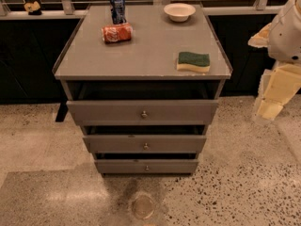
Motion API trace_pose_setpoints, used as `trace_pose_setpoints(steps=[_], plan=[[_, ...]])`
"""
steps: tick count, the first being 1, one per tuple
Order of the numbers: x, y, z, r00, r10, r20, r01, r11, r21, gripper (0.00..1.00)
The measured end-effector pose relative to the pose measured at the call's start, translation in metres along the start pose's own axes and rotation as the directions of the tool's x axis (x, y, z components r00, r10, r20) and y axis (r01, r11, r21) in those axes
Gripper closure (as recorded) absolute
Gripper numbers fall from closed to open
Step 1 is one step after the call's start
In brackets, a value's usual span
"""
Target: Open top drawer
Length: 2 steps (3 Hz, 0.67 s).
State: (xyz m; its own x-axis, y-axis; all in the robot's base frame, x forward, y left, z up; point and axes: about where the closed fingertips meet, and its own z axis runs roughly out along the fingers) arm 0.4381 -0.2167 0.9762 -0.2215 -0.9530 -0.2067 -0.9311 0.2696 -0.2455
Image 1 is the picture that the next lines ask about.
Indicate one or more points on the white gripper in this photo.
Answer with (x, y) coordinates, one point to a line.
(286, 37)

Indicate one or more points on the grey top drawer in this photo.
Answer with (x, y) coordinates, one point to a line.
(143, 112)

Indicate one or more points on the grey drawer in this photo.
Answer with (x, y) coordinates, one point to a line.
(144, 143)
(130, 166)
(143, 112)

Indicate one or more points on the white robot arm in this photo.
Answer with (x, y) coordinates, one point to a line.
(282, 39)

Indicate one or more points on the grey drawer cabinet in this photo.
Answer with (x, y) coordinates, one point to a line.
(142, 68)

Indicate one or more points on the grey middle drawer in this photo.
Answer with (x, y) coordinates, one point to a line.
(144, 143)

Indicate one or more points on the grey bottom drawer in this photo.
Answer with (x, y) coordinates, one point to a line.
(130, 166)

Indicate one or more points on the green yellow sponge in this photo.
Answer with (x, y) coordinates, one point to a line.
(188, 61)

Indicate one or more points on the white bowl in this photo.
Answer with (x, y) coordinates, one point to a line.
(179, 12)

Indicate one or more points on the orange soda can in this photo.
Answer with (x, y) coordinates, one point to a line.
(117, 32)

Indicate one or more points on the blue soda can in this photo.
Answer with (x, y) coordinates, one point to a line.
(118, 11)

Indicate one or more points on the round floor drain cover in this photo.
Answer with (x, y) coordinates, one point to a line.
(142, 206)

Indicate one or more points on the small yellow black object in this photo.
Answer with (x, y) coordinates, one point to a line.
(32, 8)

